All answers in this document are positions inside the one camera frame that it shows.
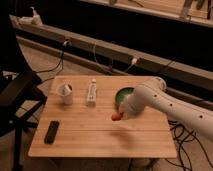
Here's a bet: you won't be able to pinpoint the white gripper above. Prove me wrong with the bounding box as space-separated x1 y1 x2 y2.
119 94 144 118

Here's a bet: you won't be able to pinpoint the red pepper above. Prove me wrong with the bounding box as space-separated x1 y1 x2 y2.
111 113 123 121

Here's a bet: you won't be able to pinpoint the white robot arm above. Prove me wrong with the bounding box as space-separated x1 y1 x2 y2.
119 77 213 141

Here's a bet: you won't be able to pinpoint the green ceramic bowl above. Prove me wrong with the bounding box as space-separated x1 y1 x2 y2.
115 87 134 108

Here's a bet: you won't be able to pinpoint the white tube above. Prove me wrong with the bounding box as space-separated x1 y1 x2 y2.
86 79 97 106

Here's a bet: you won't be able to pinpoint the wooden table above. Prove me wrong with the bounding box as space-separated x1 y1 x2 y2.
28 75 177 158

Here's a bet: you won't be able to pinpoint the white paper cup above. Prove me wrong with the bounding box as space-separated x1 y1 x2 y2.
56 84 73 105

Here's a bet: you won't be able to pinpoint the black remote control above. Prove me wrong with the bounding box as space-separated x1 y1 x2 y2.
44 121 59 144

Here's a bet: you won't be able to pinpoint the black chair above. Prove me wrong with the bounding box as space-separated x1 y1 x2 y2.
0 71 47 171

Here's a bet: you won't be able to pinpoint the white spray bottle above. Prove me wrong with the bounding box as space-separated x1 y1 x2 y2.
18 6 43 26

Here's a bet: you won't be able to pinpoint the white wall plug cable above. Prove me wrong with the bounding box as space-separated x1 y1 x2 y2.
124 56 139 74

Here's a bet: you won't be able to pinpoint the black floor cables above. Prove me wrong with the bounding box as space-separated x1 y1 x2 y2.
164 119 213 171

